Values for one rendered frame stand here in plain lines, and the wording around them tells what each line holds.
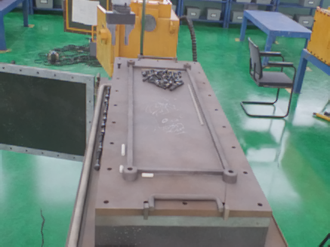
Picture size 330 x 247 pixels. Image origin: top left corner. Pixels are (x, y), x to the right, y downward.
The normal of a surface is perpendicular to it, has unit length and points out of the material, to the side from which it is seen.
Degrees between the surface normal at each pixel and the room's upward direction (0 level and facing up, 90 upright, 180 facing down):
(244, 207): 0
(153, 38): 90
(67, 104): 90
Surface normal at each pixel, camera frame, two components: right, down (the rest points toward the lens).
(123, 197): 0.09, -0.90
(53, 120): -0.14, 0.40
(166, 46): 0.12, 0.43
